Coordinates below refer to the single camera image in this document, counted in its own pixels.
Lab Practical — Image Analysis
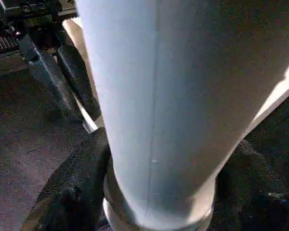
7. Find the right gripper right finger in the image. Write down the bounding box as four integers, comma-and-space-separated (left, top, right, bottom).
213, 138, 289, 231

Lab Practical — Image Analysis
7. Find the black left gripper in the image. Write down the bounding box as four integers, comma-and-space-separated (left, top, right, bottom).
0, 0, 85, 124

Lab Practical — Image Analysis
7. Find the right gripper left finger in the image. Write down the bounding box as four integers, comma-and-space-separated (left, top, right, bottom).
21, 126, 112, 231

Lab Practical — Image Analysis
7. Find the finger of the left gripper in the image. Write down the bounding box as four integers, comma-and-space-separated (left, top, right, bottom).
56, 44, 102, 121

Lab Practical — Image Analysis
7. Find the white plastic table leg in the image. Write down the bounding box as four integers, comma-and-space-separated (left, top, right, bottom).
76, 0, 289, 227

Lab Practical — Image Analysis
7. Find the white table frame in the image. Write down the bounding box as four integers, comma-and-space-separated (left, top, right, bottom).
61, 19, 289, 231

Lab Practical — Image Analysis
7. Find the black work mat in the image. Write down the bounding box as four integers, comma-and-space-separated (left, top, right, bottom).
0, 55, 289, 231

